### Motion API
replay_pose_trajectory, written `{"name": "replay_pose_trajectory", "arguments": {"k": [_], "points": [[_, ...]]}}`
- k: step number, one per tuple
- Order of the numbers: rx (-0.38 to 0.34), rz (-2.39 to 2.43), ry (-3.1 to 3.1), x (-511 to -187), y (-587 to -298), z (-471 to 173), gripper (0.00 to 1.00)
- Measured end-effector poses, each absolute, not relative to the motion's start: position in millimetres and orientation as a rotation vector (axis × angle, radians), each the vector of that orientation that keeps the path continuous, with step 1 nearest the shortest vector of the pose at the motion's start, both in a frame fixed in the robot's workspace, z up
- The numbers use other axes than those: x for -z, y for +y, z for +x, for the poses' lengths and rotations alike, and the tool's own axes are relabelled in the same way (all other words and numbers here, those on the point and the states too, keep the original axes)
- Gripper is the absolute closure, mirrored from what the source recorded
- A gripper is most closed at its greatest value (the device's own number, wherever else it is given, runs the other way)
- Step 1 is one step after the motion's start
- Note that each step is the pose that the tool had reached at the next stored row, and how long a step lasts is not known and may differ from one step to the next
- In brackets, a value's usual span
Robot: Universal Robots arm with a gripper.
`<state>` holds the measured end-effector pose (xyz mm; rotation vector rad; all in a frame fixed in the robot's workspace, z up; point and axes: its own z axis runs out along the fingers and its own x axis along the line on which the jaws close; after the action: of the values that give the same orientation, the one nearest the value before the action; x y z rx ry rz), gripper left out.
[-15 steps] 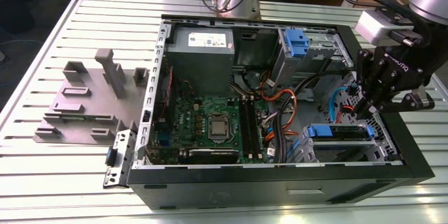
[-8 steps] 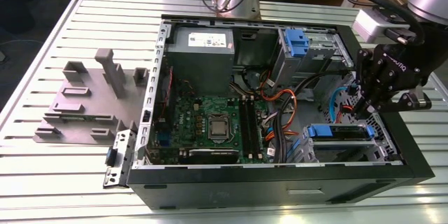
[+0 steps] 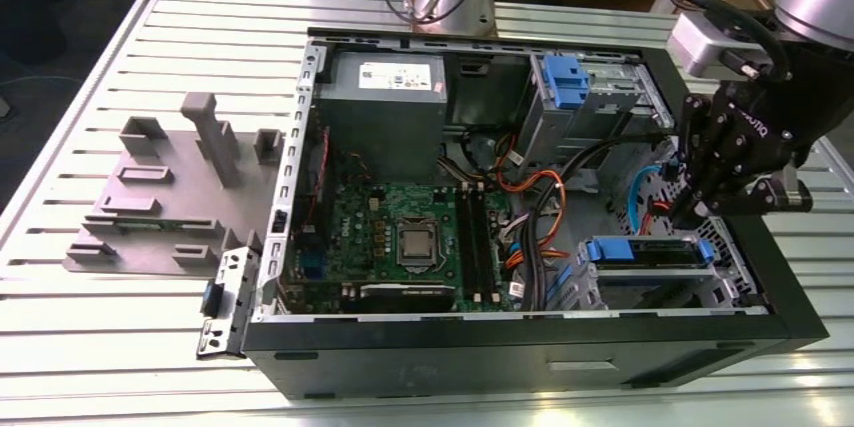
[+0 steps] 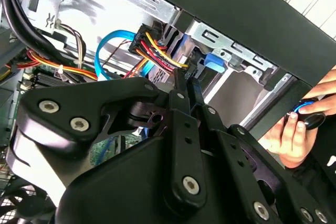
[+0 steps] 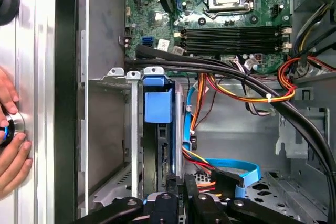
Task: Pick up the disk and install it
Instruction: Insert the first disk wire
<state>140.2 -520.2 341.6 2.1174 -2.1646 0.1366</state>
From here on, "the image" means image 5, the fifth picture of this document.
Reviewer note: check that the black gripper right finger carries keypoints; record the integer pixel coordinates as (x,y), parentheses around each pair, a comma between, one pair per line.
(207,211)

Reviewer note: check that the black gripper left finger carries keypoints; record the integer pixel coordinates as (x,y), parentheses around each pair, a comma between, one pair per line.
(165,211)

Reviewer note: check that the hard disk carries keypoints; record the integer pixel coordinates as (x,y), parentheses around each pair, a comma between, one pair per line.
(157,103)

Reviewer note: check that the silver disk bay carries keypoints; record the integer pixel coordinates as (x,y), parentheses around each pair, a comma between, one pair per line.
(134,129)

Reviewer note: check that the person's hand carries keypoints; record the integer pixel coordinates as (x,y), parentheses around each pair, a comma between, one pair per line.
(13,166)

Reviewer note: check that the silver optical drive cage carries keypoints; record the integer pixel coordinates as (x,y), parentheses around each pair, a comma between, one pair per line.
(302,142)

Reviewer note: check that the black open PC case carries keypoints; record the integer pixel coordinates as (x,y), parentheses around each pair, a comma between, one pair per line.
(65,103)

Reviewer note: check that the black RAM slot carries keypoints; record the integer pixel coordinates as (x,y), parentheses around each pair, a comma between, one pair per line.
(231,32)
(231,45)

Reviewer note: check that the green motherboard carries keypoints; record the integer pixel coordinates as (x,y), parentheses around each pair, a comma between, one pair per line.
(199,22)

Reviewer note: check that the black round puck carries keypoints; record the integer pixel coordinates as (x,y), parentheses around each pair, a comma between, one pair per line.
(8,1)

